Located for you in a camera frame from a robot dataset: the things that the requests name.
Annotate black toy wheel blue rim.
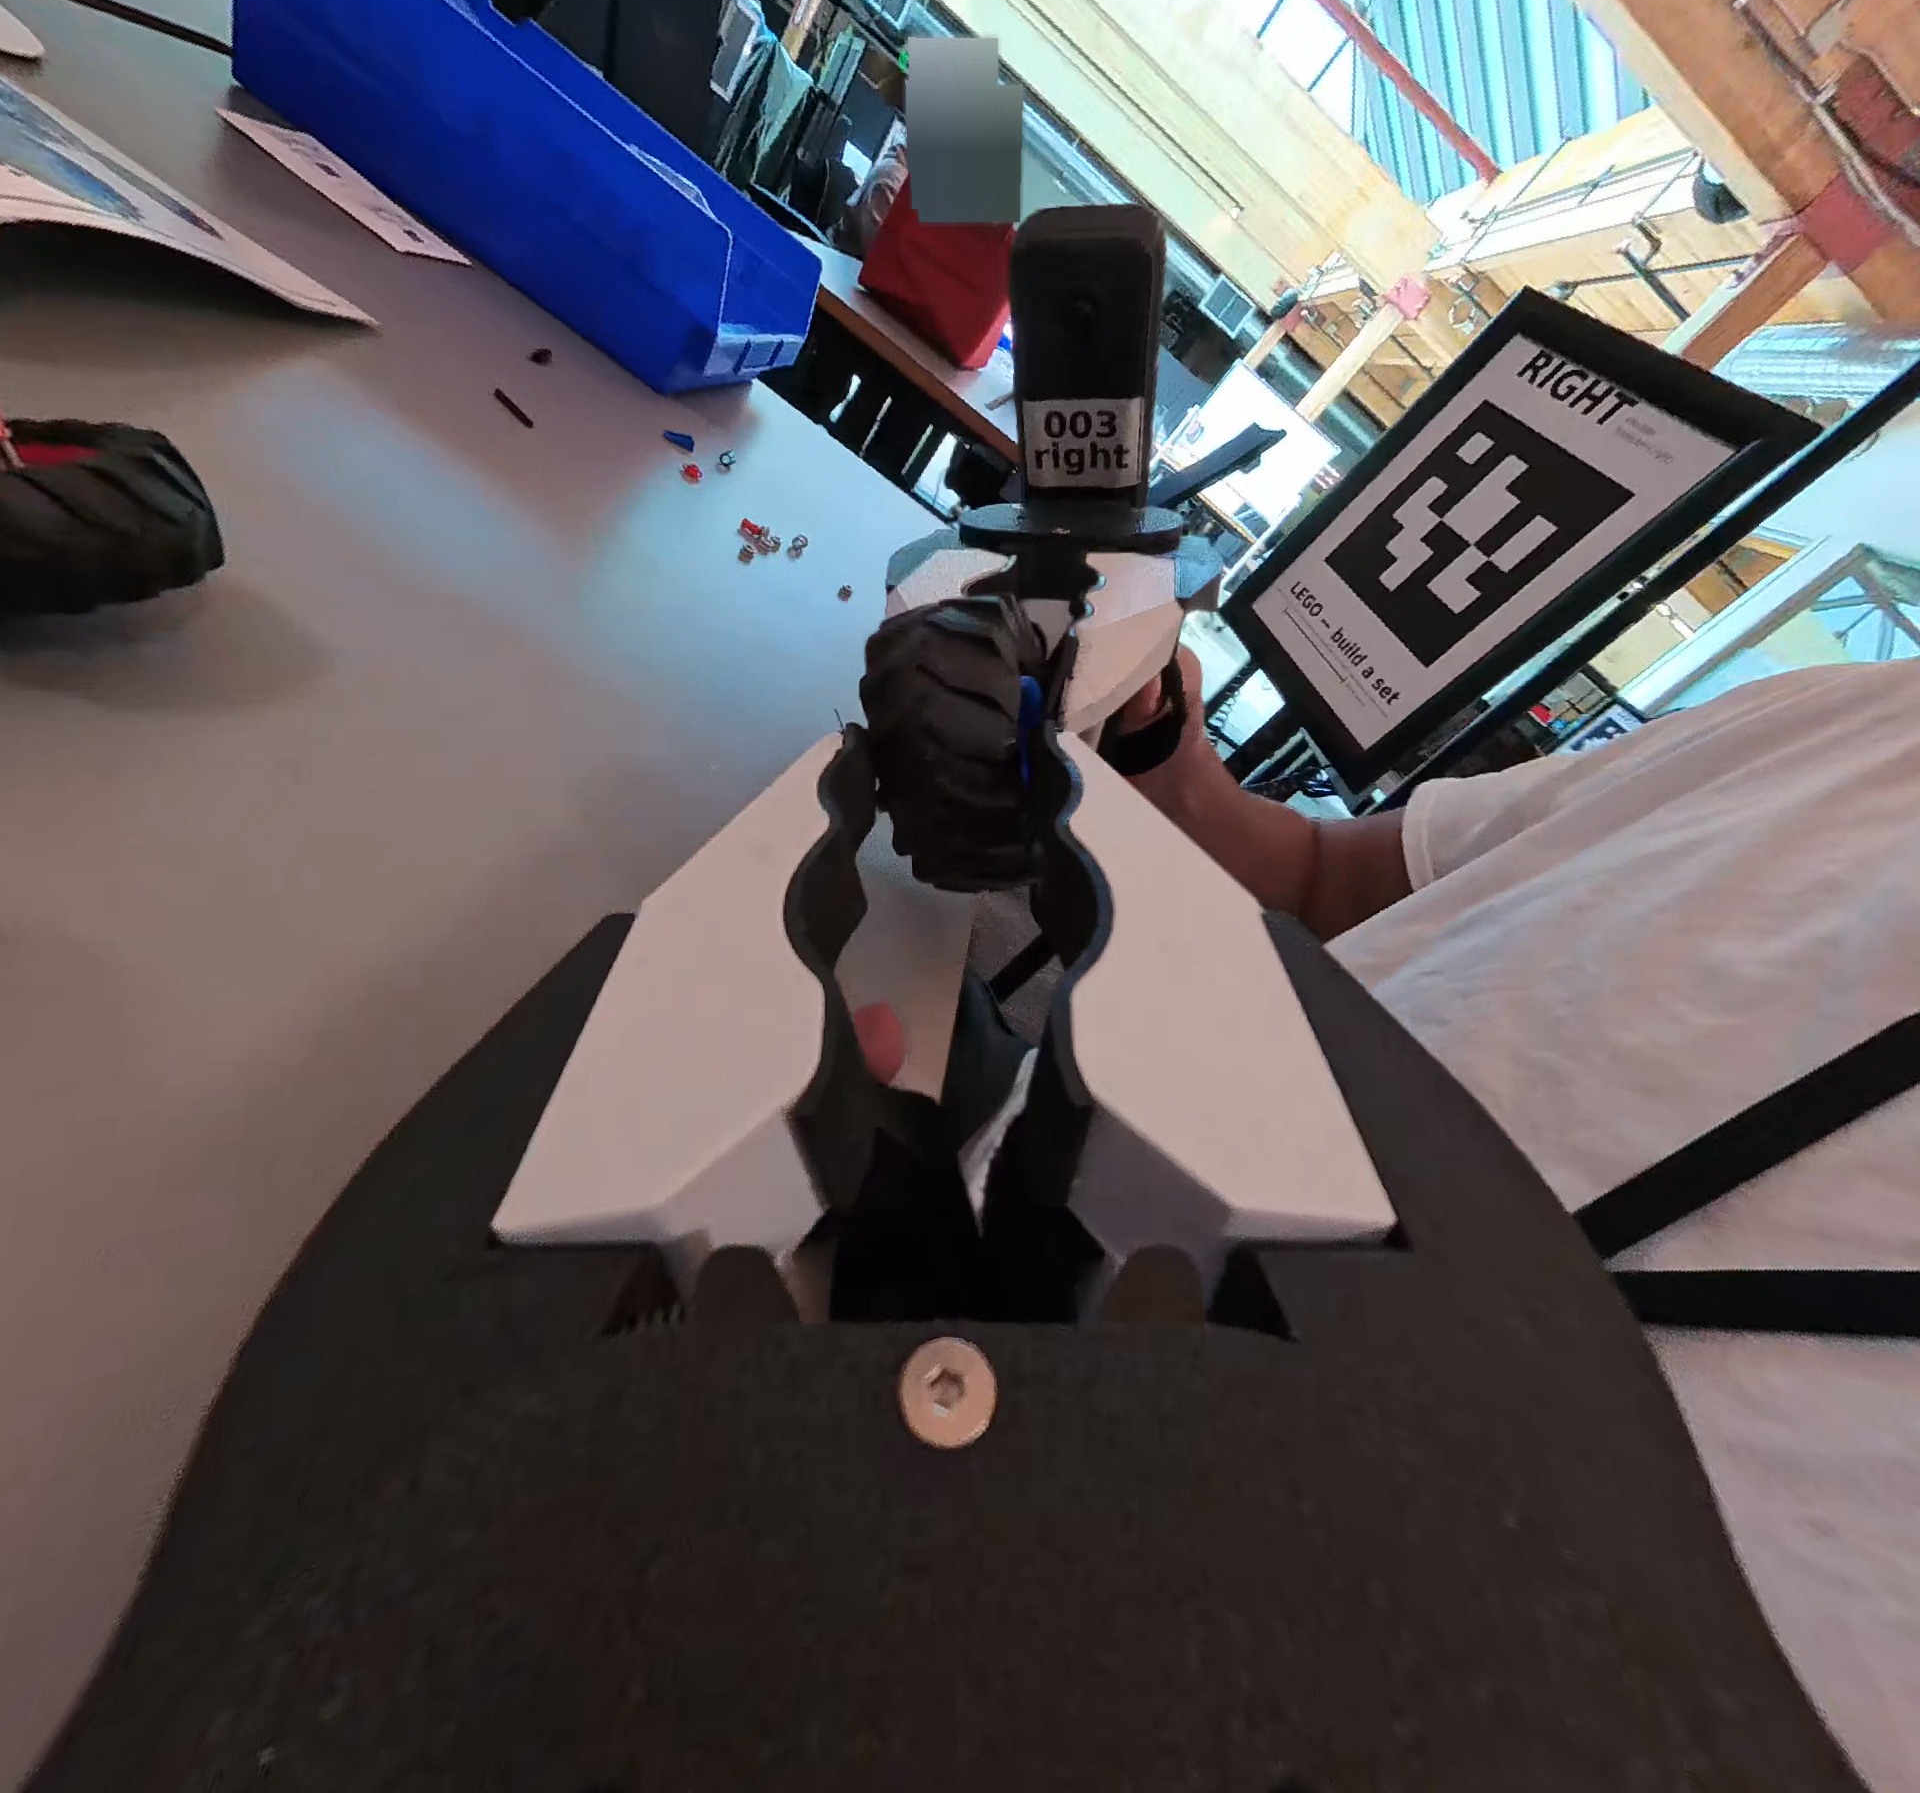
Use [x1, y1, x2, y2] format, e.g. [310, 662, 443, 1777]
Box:
[859, 597, 1086, 896]

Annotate black framed marker sign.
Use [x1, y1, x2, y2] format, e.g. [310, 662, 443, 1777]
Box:
[1220, 288, 1826, 794]

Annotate black lego truck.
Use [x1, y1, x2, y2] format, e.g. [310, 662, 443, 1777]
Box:
[0, 419, 228, 616]

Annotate lego instruction booklet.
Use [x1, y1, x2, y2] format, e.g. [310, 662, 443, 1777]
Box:
[0, 76, 378, 326]

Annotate white printed card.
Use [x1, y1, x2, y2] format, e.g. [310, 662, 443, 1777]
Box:
[217, 104, 470, 268]

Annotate person in white shirt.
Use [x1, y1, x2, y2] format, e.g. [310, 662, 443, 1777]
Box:
[1327, 661, 1920, 1793]

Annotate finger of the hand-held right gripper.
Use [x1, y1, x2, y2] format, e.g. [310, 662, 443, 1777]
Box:
[1050, 555, 1192, 747]
[885, 552, 1053, 655]

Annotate person's right hand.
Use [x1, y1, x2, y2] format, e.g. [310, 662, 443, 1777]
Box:
[1102, 646, 1321, 918]

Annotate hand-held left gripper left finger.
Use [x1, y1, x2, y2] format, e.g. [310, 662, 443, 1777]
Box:
[489, 724, 879, 1246]

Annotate black harness strap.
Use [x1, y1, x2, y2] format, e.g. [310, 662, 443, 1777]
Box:
[1575, 1015, 1920, 1337]

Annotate scattered small lego pieces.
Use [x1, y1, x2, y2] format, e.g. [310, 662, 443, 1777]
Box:
[493, 344, 859, 605]

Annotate person's right forearm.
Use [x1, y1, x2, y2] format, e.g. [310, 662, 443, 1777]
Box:
[1304, 811, 1418, 940]

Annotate blue plastic bin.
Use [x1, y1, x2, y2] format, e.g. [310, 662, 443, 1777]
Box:
[228, 0, 824, 395]

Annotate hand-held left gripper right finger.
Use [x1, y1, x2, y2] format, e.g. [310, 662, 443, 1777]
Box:
[1048, 748, 1408, 1252]

